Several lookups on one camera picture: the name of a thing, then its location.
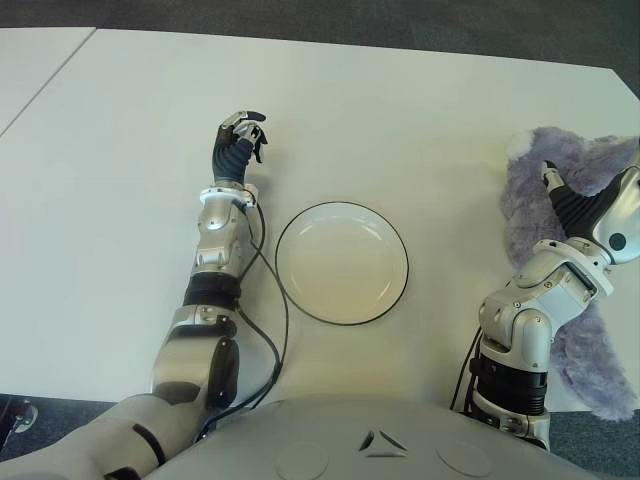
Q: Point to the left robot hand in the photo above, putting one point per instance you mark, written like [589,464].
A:
[230,160]

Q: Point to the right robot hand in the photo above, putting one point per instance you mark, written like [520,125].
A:
[585,215]

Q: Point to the purple plush doll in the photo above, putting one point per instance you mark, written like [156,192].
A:
[530,200]

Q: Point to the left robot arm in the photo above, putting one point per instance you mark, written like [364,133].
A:
[215,240]

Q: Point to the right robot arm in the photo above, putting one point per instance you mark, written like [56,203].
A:
[520,325]

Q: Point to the white plate with black rim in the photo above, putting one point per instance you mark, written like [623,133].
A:
[342,262]

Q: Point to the grey robot torso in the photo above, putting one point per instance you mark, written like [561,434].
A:
[350,440]

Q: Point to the metal caster foot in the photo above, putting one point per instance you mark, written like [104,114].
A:
[20,422]

